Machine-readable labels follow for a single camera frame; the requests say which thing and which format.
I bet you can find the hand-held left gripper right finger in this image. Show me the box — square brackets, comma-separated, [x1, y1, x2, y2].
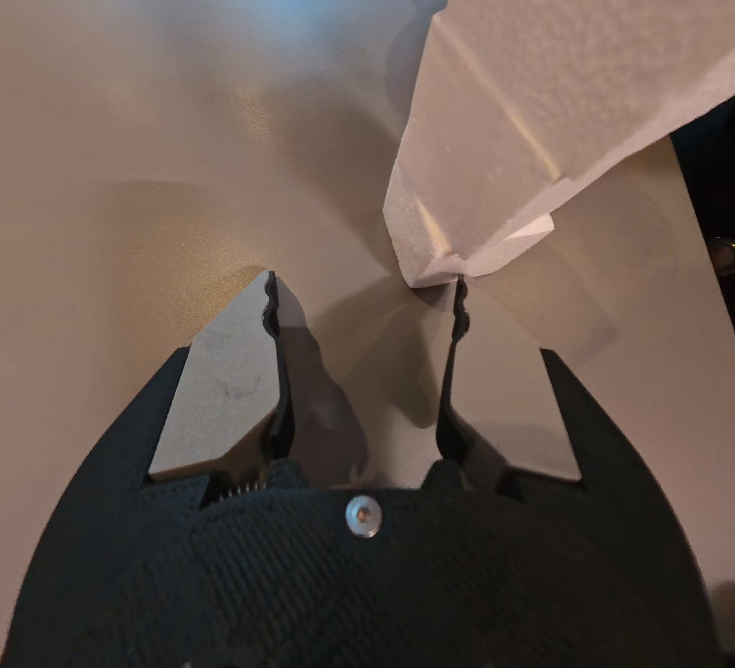
[435, 275, 583, 482]

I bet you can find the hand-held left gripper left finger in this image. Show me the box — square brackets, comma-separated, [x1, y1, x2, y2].
[146, 270, 296, 482]

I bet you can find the white foam cube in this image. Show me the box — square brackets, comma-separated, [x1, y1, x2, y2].
[433, 0, 735, 183]
[384, 13, 560, 278]
[402, 209, 555, 291]

